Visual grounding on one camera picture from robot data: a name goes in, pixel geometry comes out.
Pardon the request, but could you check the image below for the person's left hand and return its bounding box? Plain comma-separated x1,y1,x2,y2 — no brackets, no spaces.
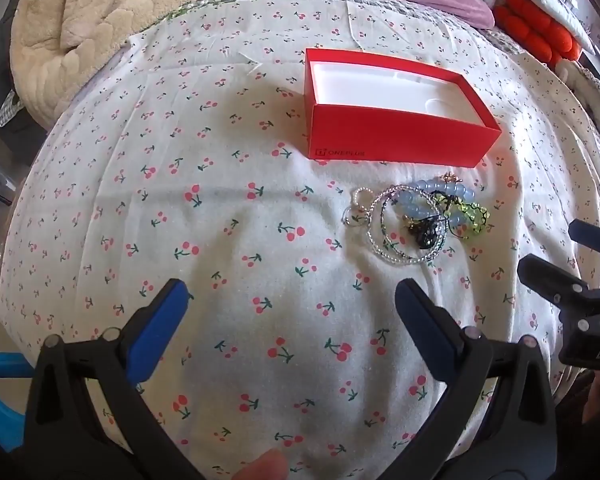
228,449,288,480

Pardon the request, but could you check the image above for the blue plastic stool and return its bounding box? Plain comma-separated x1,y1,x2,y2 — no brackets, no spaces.
0,352,36,453

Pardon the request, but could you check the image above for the blue bead bracelet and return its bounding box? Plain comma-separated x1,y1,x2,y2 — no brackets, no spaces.
397,178,477,231

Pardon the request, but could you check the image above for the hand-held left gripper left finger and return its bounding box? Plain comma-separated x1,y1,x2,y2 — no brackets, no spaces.
22,278,206,480

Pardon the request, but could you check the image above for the black hair claw clip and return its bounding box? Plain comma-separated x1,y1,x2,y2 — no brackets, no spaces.
405,212,443,251

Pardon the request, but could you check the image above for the white pearl ring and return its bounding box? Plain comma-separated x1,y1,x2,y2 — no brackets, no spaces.
341,187,376,226

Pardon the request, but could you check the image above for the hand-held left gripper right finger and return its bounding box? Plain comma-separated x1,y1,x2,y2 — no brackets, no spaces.
375,278,558,480

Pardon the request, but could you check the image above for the red cardboard box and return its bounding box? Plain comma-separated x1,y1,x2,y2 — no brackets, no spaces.
304,48,502,167

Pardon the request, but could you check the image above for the white floral pillow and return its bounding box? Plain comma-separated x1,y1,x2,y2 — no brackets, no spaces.
555,60,600,146

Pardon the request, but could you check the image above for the beige fleece blanket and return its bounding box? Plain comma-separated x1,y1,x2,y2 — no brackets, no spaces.
10,0,263,133

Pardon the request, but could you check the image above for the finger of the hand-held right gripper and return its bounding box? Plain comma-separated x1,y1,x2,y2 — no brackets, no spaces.
517,254,593,311
568,218,600,252

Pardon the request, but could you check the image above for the orange plush cushion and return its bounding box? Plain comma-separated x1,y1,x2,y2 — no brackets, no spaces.
494,0,581,63

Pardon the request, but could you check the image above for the clear beaded coil bracelet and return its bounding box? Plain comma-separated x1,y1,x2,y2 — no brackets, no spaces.
365,185,453,266

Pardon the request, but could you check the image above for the cherry print bedsheet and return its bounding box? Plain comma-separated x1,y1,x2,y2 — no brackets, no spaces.
0,0,600,480

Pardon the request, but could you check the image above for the green bead bracelet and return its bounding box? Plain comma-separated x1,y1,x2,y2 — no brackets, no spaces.
442,199,491,243

